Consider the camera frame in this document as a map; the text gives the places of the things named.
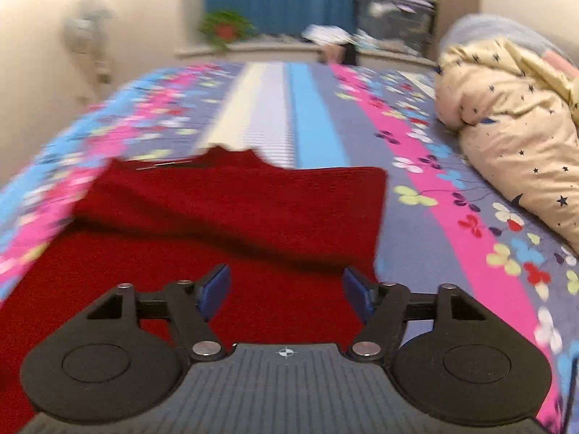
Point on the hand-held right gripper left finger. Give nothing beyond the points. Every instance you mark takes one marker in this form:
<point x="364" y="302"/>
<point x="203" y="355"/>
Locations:
<point x="215" y="291"/>

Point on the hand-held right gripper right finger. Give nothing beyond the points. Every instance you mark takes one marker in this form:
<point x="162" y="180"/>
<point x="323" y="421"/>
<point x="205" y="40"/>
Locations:
<point x="358" y="296"/>

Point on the red knit sweater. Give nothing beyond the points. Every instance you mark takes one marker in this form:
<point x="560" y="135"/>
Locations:
<point x="226" y="217"/>

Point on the floral striped blanket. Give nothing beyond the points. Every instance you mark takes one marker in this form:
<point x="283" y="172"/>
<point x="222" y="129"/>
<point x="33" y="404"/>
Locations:
<point x="316" y="113"/>

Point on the cream star-print duvet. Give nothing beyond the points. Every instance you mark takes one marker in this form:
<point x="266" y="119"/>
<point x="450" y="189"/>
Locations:
<point x="520" y="135"/>

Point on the window sill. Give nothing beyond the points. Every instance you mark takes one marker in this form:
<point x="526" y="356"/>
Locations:
<point x="271" y="49"/>

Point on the potted green plant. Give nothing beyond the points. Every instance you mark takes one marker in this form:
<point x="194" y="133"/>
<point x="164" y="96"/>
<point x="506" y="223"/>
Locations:
<point x="226" y="27"/>

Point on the white cloth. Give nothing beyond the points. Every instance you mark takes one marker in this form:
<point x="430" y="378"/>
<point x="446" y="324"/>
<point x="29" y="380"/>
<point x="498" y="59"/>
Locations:
<point x="325" y="32"/>

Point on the clear plastic storage box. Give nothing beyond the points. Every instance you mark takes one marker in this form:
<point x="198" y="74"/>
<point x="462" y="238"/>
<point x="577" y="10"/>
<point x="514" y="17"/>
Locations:
<point x="398" y="18"/>

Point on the white standing fan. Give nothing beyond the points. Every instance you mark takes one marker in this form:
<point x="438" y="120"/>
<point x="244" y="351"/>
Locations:
<point x="88" y="22"/>

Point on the grey pillow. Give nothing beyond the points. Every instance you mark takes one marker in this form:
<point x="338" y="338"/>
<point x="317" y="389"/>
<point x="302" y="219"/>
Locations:
<point x="488" y="27"/>

